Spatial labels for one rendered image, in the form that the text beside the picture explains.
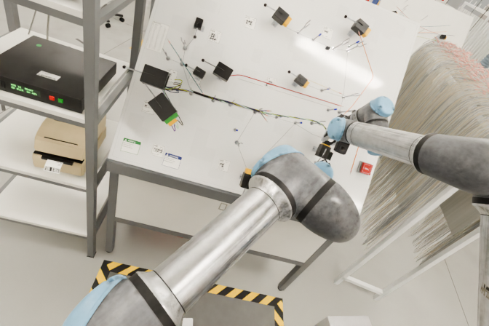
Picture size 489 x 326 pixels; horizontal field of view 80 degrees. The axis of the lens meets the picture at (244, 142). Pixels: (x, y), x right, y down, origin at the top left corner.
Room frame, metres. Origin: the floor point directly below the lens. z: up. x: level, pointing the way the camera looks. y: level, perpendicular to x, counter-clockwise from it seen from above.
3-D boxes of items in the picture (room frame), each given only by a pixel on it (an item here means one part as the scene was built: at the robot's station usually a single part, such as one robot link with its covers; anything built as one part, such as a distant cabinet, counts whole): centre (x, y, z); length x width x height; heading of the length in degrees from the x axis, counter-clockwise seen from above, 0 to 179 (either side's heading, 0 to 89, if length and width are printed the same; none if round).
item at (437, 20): (4.15, -1.41, 0.83); 1.18 x 0.72 x 1.65; 92
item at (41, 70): (0.87, 0.80, 1.09); 0.35 x 0.33 x 0.07; 102
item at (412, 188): (1.95, -1.18, 0.78); 1.39 x 0.45 x 1.56; 2
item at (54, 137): (0.89, 0.75, 0.76); 0.30 x 0.21 x 0.20; 15
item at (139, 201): (0.87, 0.19, 0.60); 0.55 x 0.02 x 0.39; 102
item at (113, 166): (0.91, -0.08, 0.83); 1.18 x 0.05 x 0.06; 102
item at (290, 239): (0.98, -0.35, 0.60); 0.55 x 0.03 x 0.39; 102
